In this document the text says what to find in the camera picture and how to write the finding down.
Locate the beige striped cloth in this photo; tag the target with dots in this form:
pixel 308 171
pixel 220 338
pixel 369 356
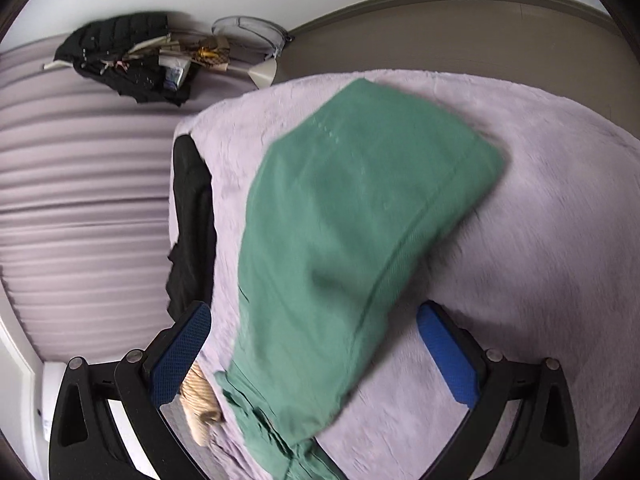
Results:
pixel 200 405

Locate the black garment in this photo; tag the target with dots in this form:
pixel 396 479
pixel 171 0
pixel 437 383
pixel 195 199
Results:
pixel 192 220

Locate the blue box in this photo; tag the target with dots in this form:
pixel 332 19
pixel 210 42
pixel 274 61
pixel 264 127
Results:
pixel 175 75

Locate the lilac plush blanket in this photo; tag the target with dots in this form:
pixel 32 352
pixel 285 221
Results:
pixel 550 235

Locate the grey ribbed padded panel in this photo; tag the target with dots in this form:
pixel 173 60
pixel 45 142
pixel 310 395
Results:
pixel 85 185

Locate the green pants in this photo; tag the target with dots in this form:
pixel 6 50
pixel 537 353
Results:
pixel 350 200

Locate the black jacket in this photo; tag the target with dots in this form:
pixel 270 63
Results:
pixel 115 35

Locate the taupe upholstered headboard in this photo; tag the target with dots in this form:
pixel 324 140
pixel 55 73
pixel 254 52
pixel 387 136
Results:
pixel 450 35

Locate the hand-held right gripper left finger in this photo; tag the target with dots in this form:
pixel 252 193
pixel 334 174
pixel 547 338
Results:
pixel 185 350

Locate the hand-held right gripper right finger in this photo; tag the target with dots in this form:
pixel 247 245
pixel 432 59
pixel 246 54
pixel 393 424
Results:
pixel 447 355

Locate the brown patterned bag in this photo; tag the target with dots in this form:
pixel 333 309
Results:
pixel 207 56

